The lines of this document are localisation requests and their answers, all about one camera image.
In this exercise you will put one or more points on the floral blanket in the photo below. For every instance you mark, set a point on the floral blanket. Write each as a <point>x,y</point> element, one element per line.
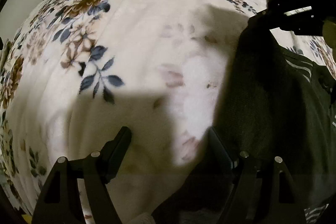
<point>144,43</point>

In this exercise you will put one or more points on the black garment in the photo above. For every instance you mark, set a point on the black garment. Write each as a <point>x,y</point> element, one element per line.
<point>262,108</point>

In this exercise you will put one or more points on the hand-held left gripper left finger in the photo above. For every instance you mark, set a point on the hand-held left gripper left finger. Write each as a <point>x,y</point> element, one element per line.
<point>119,141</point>

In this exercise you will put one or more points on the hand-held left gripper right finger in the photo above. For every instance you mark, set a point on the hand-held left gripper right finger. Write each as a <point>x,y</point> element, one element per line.
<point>214,138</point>

